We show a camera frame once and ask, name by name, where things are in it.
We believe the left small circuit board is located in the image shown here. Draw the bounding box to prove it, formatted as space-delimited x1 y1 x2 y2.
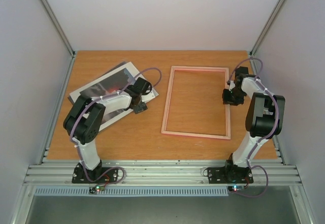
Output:
88 185 105 195

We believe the dark backing sheet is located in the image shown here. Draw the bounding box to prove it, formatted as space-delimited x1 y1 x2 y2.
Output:
68 61 159 131

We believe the aluminium front rail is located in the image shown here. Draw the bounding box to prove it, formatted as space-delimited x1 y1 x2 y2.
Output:
23 158 302 186

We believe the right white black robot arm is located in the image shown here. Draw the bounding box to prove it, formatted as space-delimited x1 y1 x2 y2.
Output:
222 67 285 183

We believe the right small circuit board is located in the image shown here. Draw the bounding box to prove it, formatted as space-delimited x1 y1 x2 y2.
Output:
228 185 246 193

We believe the grey slotted cable duct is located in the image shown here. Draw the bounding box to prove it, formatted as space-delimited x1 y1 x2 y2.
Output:
35 186 229 198

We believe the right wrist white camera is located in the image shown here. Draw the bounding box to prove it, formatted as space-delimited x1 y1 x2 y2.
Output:
227 81 235 88

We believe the left aluminium corner post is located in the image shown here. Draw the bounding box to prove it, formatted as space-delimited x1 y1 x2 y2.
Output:
40 0 76 57

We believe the aluminium corner post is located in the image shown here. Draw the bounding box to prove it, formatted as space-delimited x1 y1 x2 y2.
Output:
249 0 287 56
40 0 76 57

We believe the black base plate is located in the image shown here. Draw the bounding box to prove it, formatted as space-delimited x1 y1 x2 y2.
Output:
207 167 254 184
72 163 119 184

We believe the right aluminium corner post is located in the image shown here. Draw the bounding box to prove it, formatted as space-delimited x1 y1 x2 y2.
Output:
249 0 287 56

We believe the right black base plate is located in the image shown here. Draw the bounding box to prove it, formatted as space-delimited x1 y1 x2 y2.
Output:
207 167 254 184

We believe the pink wooden picture frame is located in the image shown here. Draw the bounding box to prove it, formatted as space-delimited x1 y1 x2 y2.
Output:
161 66 231 140

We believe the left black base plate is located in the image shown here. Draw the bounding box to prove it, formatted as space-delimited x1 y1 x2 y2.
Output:
72 163 119 184

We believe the small circuit board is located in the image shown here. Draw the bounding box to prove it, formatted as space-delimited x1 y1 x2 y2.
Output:
88 185 105 195
228 185 246 193

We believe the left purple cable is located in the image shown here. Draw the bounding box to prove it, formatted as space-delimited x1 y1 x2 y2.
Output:
71 67 163 185

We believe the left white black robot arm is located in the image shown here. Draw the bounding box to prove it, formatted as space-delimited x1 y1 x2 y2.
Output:
63 77 152 184

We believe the sunset landscape photo white border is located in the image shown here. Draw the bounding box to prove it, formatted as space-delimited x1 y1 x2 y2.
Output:
78 65 157 131

